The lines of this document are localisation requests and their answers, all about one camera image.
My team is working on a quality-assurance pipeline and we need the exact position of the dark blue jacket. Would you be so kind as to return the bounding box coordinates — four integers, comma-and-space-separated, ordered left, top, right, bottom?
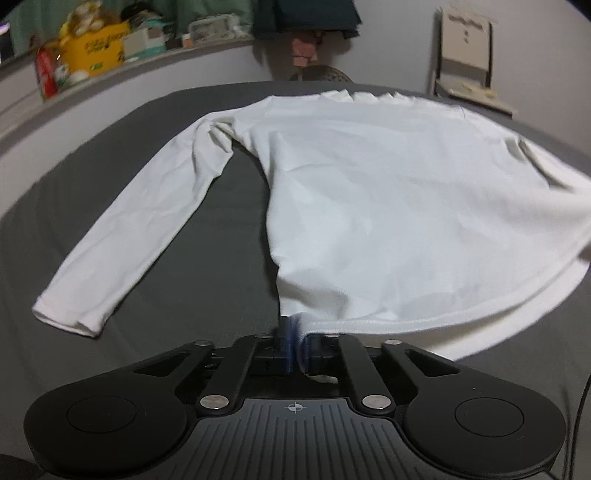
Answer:
252, 0, 364, 41

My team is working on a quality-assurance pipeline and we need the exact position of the clear plastic storage box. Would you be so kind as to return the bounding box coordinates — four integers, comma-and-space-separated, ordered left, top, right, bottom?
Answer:
186, 14, 242, 41

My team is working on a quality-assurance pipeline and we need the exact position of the black cable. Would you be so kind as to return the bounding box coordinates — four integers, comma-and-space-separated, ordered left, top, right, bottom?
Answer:
566, 383, 591, 480

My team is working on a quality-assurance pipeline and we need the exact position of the black round item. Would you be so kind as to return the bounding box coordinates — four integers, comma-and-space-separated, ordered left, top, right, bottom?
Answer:
119, 2, 161, 25

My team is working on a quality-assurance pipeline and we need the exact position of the bag of pale snacks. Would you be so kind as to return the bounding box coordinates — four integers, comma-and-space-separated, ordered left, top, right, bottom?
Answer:
59, 0, 122, 38

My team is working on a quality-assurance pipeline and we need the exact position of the green curtain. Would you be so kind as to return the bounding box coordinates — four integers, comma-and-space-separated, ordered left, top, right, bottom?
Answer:
9, 0, 259, 43

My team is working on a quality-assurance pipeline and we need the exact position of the grey window ledge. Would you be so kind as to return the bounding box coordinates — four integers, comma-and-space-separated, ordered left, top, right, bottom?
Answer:
0, 37, 259, 139

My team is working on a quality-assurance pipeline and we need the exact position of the round patterned stool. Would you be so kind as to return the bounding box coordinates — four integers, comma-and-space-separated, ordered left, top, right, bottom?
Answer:
290, 65, 355, 85

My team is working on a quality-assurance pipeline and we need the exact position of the teal and white box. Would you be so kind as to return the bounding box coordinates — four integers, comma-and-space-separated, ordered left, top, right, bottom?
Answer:
121, 23, 168, 62

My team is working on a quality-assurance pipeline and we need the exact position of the yellow cardboard box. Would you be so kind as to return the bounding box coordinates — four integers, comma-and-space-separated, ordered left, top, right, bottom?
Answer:
59, 23, 133, 78

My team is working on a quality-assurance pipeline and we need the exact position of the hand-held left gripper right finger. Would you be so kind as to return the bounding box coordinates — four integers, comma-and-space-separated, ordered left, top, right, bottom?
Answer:
302, 333, 462, 418

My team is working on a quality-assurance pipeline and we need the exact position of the cream wooden chair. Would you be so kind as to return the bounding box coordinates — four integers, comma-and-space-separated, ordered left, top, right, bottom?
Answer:
433, 7, 516, 117

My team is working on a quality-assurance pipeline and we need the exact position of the red snack bag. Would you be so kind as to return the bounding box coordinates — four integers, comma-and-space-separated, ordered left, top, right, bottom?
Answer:
35, 39, 62, 101

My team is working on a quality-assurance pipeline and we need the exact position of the yellow item on chair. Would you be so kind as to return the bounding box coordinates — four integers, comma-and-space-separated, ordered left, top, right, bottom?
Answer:
454, 80, 500, 101

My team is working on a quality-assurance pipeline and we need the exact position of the pink garment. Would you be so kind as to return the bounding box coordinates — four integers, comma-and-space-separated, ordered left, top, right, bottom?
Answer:
290, 30, 325, 71

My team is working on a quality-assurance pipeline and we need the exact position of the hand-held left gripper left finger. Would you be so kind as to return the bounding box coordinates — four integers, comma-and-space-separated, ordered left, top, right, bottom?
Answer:
124, 318, 295, 418

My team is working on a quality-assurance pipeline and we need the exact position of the white long-sleeved shirt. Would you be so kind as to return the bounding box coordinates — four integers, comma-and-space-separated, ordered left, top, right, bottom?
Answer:
31, 90, 591, 386

